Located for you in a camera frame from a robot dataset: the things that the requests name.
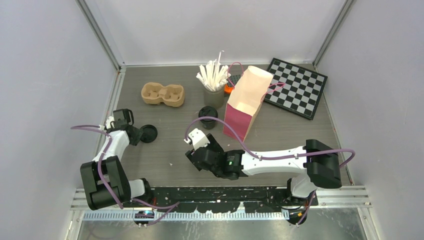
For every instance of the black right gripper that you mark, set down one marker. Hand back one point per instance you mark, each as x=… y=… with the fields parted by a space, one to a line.
x=214 y=145

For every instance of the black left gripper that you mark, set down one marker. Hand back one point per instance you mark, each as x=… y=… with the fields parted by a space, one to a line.
x=138 y=134

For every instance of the black paper coffee cup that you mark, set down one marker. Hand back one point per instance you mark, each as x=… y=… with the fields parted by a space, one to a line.
x=208 y=123

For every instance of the brown cardboard cup carrier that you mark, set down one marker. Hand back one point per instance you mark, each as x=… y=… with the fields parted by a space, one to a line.
x=172 y=95

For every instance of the pink paper gift bag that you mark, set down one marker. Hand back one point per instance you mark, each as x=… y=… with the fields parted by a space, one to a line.
x=245 y=101

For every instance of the black plastic cup lid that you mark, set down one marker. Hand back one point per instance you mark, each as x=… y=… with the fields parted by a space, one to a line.
x=208 y=111

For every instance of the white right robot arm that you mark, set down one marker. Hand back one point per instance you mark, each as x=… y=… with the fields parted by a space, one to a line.
x=315 y=164

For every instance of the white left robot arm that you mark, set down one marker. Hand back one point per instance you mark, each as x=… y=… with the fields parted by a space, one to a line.
x=104 y=180

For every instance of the grey straw holder cup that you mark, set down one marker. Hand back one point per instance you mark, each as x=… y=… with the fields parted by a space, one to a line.
x=214 y=99

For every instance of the orange black small device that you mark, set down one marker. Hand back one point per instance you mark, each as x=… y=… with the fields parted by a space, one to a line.
x=229 y=87

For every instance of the black white chessboard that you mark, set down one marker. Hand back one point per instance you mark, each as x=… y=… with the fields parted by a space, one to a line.
x=295 y=88

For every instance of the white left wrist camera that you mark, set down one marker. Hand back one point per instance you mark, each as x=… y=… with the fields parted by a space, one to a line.
x=108 y=124

